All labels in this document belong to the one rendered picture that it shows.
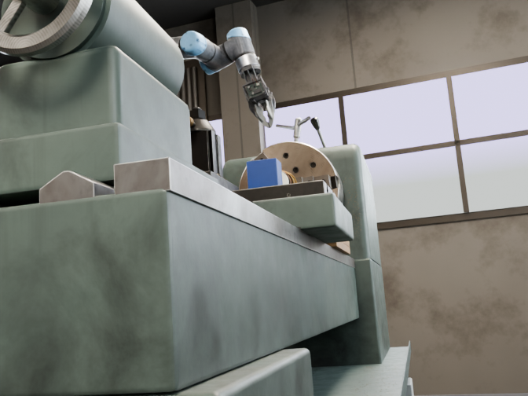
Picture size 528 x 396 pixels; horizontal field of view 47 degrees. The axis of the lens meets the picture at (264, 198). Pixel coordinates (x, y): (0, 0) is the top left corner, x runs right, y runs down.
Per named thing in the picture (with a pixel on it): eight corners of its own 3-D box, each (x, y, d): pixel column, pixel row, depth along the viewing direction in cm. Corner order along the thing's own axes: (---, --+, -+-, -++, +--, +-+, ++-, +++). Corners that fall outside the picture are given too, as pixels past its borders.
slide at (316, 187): (155, 233, 143) (154, 214, 143) (337, 214, 133) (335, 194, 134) (119, 225, 125) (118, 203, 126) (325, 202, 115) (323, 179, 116)
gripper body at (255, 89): (246, 101, 200) (235, 69, 203) (252, 109, 208) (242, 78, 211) (267, 93, 198) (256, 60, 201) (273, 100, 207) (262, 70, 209)
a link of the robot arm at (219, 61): (190, 49, 209) (216, 34, 205) (207, 60, 219) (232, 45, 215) (196, 69, 207) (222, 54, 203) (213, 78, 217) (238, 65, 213)
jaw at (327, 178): (298, 183, 189) (335, 175, 186) (300, 199, 188) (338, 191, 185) (291, 176, 178) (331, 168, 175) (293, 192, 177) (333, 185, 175)
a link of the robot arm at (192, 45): (85, 34, 217) (200, 22, 195) (105, 45, 227) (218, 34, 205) (81, 66, 216) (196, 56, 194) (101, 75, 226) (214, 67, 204)
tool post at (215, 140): (192, 185, 137) (191, 142, 139) (225, 181, 135) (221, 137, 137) (181, 178, 130) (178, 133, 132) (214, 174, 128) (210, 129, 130)
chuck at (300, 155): (240, 240, 196) (251, 145, 201) (337, 249, 188) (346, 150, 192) (232, 237, 188) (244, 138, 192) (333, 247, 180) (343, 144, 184)
